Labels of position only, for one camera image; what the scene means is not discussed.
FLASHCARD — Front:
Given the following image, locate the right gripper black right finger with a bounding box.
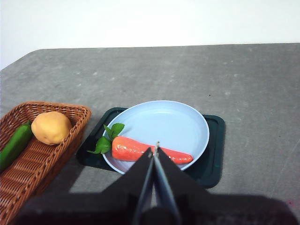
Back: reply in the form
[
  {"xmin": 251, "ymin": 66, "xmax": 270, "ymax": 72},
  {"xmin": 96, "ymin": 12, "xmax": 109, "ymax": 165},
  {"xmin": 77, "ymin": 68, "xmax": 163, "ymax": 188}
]
[{"xmin": 154, "ymin": 141, "xmax": 300, "ymax": 225}]

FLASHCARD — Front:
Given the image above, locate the yellow-brown potato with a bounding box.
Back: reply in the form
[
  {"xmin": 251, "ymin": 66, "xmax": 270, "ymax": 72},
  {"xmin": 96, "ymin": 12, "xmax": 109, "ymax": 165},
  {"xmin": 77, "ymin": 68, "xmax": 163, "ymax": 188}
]
[{"xmin": 30, "ymin": 111, "xmax": 73, "ymax": 145}]

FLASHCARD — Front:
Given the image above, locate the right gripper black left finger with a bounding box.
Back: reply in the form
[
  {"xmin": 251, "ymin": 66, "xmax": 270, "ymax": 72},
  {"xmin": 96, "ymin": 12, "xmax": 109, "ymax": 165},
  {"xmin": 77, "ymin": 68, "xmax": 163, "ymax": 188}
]
[{"xmin": 14, "ymin": 147, "xmax": 155, "ymax": 225}]

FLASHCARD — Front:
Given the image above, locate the black rectangular tray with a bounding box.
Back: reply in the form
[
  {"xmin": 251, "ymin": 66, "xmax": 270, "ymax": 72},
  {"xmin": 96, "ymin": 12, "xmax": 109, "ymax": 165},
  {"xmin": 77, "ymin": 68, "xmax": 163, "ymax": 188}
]
[{"xmin": 76, "ymin": 107, "xmax": 226, "ymax": 189}]

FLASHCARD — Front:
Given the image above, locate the green pepper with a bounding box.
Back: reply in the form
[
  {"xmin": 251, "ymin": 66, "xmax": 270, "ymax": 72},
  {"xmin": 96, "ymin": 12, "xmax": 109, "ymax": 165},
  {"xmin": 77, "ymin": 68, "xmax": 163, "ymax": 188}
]
[{"xmin": 0, "ymin": 120, "xmax": 33, "ymax": 172}]

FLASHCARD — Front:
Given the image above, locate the orange carrot with green leaves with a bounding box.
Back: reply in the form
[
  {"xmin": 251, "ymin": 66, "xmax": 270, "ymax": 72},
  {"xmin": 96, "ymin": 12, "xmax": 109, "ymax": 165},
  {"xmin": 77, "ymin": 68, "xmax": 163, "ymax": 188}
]
[{"xmin": 87, "ymin": 123, "xmax": 194, "ymax": 165}]

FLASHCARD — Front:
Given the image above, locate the light blue round plate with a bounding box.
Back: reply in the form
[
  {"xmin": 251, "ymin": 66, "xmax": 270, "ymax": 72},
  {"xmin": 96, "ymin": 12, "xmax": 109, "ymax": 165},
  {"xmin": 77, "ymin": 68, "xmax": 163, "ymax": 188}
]
[{"xmin": 102, "ymin": 100, "xmax": 210, "ymax": 174}]

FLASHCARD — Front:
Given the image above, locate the brown wicker basket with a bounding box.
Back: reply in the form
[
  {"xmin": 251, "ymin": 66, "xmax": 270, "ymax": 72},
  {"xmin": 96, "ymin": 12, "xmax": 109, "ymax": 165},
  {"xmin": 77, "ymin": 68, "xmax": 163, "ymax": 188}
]
[{"xmin": 0, "ymin": 101, "xmax": 92, "ymax": 225}]

